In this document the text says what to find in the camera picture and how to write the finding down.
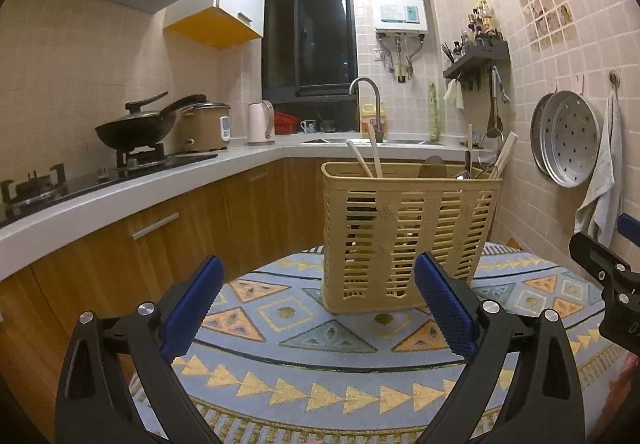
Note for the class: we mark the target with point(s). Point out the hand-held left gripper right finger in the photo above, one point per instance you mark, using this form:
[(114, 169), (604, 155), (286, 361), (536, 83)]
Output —
[(442, 304)]

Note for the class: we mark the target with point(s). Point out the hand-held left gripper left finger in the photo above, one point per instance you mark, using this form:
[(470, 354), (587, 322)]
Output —
[(197, 299)]

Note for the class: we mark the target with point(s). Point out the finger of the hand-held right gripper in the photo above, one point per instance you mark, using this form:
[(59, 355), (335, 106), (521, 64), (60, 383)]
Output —
[(600, 259), (631, 225)]

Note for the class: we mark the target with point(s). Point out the beige plastic utensil basket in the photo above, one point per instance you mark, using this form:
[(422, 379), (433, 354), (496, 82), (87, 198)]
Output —
[(385, 224)]

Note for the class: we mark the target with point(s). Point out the grey metal utensil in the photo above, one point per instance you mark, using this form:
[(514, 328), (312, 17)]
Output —
[(432, 168)]

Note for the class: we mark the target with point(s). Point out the white hanging towel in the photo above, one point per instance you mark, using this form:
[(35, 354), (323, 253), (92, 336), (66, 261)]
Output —
[(602, 174)]

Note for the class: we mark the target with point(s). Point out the wooden base cabinets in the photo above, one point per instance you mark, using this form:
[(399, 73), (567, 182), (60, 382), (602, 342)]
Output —
[(200, 224)]

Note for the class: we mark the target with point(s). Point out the perforated metal steamer tray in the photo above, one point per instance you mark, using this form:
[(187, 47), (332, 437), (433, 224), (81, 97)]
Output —
[(570, 144)]

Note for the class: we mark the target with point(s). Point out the blue patterned round mat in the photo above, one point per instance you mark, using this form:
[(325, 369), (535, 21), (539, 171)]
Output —
[(310, 364)]

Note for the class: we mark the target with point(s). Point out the plain metal steamer tray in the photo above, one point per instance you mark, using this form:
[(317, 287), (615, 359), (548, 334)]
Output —
[(536, 134)]

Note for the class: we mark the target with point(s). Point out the light wooden spatula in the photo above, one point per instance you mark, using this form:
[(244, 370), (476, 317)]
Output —
[(504, 155)]

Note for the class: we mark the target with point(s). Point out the black gas stove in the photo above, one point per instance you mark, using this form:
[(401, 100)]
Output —
[(100, 179)]

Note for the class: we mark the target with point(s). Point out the beige rice cooker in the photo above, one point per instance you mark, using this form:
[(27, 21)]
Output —
[(205, 129)]

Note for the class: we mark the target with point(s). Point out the hanging metal ladle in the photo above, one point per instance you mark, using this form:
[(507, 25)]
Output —
[(494, 119)]

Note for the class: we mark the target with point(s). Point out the black wok with lid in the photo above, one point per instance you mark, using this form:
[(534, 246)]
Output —
[(132, 131)]

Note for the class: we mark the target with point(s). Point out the white electric kettle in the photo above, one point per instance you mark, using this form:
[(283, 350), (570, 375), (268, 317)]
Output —
[(260, 124)]

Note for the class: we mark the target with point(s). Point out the green patterned roll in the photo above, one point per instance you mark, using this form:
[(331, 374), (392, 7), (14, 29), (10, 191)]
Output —
[(433, 111)]

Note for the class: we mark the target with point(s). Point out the red plastic basket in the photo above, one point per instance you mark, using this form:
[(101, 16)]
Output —
[(286, 123)]

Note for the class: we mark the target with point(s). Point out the yellow dish soap bottle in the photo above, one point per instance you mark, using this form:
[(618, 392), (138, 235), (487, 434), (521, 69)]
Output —
[(367, 119)]

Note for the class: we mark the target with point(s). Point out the steel sink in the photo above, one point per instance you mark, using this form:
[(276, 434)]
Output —
[(320, 141)]

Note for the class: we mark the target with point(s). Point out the white patterned cup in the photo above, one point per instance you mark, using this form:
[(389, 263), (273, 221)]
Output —
[(307, 126)]

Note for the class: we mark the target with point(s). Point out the white hanging cloth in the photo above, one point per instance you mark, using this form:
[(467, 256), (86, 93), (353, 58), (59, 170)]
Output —
[(453, 94)]

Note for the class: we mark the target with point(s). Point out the dark bowl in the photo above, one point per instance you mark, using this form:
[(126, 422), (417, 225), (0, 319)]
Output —
[(327, 125)]

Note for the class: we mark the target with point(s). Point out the metal faucet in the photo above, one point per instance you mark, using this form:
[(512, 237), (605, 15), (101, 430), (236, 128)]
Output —
[(375, 96)]

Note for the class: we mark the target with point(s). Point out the row of condiment bottles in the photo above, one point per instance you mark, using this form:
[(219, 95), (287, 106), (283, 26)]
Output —
[(482, 26)]

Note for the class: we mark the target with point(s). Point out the dark chopsticks bundle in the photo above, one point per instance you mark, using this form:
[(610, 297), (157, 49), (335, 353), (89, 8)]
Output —
[(450, 53)]

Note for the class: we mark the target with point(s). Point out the water heater pipes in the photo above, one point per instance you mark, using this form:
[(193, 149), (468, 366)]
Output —
[(400, 56)]

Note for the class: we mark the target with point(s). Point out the dark window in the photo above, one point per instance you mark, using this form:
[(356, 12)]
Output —
[(310, 34)]

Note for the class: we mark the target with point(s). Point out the metal wall hook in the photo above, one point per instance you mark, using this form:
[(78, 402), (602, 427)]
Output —
[(613, 78)]

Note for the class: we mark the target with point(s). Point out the black wall rack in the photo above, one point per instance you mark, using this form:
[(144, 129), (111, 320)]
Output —
[(480, 59)]

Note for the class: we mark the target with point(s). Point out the wall socket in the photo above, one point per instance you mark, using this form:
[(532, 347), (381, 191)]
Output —
[(378, 53)]

